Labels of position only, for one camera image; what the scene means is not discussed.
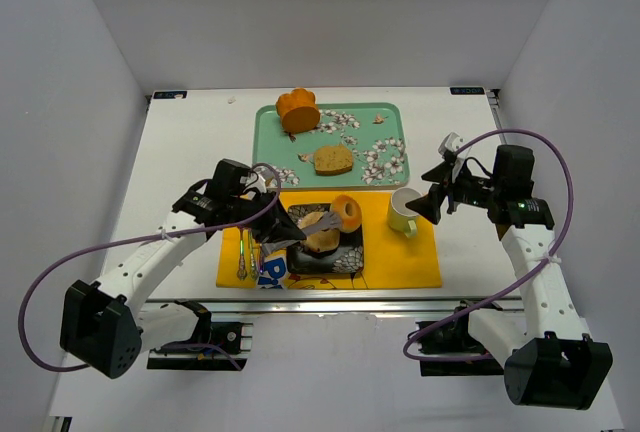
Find pale yellow mug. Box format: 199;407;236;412
387;187;421;238

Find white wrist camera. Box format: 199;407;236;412
438;132;464;156

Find large orange bread loaf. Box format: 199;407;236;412
276;88;321;134

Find black floral square plate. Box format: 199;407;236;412
286;226;364;275

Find orange glazed donut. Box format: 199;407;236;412
330;194;362;234

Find purple cable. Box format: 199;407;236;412
402;128;572;362
17;162;284;372

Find aluminium front rail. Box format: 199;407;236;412
145;296;531;371

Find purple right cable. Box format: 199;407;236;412
402;128;572;362

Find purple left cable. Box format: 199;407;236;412
17;162;284;372

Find iridescent spoon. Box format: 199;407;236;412
248;230;259;282

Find pale glazed bagel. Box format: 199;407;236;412
298;211;340;253

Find yellow placemat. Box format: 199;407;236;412
216;191;442;291

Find iridescent knife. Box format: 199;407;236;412
257;246;265;275

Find iridescent fork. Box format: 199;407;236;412
236;228;248;281

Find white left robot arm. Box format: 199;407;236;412
60;159;306;379

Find green floral tray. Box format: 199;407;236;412
252;102;410;190

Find brown bread slice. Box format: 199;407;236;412
313;144;354;176

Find silver metal tongs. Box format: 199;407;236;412
290;212;341;242

